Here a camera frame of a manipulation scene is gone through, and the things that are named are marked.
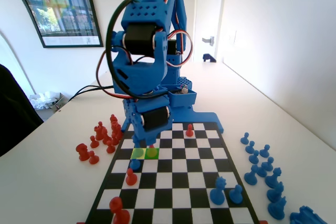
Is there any blue base plate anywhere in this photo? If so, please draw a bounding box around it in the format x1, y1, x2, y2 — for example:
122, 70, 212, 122
121, 107, 225, 134

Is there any dark framed poster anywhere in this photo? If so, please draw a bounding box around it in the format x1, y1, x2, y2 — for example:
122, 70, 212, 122
0, 0, 104, 49

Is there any crumpled white paper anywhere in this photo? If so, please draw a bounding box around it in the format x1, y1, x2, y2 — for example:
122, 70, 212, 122
28, 91, 58, 110

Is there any tall red chess piece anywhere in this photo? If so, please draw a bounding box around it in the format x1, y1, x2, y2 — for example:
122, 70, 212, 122
94, 121, 105, 141
146, 143, 160, 159

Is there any black and white chessboard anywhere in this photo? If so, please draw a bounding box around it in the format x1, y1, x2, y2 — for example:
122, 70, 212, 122
84, 121, 261, 224

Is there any blue chess king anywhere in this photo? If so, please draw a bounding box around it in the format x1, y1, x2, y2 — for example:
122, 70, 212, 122
132, 146, 145, 159

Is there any red white black servo wire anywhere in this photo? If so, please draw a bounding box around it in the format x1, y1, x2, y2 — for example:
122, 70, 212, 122
95, 48, 139, 103
167, 0, 186, 35
167, 28, 194, 65

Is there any blue chess rook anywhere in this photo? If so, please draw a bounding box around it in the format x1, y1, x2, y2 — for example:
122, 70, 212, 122
289, 205, 329, 224

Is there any blue chess queen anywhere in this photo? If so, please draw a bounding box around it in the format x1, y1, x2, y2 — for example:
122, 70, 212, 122
209, 176, 227, 206

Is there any tall blue chess piece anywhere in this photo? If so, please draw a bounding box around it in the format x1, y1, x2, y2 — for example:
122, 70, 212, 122
264, 167, 283, 189
267, 196, 287, 220
266, 181, 285, 204

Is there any red chess bishop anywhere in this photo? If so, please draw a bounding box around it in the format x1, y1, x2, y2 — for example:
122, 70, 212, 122
101, 127, 113, 145

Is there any black chair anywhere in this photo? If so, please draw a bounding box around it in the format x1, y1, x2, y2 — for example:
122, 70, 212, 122
0, 63, 45, 158

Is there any black power cable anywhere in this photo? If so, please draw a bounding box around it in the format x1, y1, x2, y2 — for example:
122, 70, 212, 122
68, 84, 114, 102
86, 89, 116, 96

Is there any large red chess piece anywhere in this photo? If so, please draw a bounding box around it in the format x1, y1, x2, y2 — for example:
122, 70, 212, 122
75, 143, 90, 162

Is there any black camera cable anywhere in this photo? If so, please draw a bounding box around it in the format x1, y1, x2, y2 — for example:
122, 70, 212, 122
104, 0, 148, 101

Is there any white door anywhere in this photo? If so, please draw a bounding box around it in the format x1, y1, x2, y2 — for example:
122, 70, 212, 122
193, 0, 227, 63

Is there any small cardboard box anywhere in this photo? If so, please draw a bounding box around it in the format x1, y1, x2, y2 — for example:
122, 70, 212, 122
51, 92, 70, 112

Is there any white light switch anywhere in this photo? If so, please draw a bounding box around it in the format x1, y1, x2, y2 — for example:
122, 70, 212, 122
227, 29, 237, 45

